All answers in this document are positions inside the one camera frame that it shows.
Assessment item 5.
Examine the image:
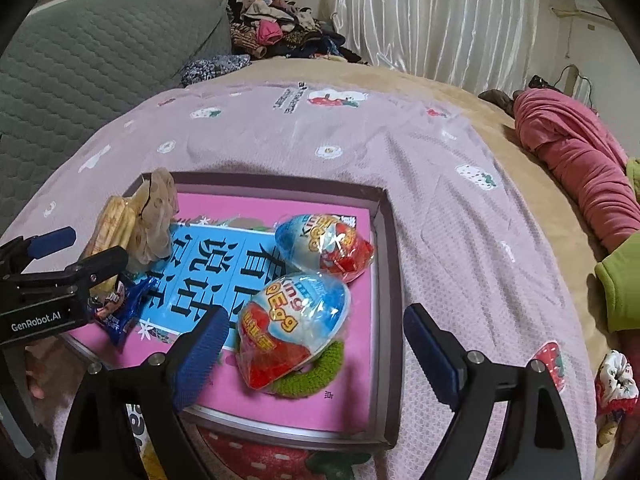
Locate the orange bread cake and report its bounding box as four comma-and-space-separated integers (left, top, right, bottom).
79, 195, 141, 296

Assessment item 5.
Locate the red kinder egg package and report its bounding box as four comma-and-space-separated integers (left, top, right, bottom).
236, 273, 352, 390

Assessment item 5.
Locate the blue cookie snack packet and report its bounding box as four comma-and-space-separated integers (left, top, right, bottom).
89, 273, 158, 348

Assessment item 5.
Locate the white red floral scrunchie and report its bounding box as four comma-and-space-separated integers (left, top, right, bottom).
594, 350, 639, 448

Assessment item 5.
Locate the dark shallow tray box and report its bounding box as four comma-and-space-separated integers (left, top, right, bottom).
60, 170, 405, 453

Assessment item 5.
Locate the pink blue picture book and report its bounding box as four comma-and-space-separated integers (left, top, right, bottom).
70, 192, 372, 438

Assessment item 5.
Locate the green fleece blanket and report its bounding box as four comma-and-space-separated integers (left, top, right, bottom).
590, 154, 639, 332

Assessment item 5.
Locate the grey quilted headboard cover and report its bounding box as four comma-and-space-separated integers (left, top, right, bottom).
1, 0, 231, 229

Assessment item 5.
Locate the pink strawberry print blanket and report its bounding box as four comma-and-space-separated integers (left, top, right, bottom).
0, 80, 599, 480

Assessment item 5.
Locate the blue patterned cloth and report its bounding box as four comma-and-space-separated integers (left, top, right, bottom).
180, 54, 252, 87

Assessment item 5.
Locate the kinder egg in tray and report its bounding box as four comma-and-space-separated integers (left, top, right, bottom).
274, 214, 374, 284

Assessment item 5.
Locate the pink quilt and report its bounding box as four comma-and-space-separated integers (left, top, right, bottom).
514, 89, 639, 252

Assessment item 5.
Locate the pile of clothes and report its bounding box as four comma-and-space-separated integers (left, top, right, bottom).
227, 0, 367, 65

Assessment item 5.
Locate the white curtain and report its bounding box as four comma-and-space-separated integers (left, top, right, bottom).
326, 0, 539, 93

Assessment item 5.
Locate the white air conditioner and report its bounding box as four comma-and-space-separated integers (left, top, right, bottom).
546, 0, 617, 29

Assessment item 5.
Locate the green knitted hair ring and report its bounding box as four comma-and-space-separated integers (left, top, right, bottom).
267, 339, 346, 400

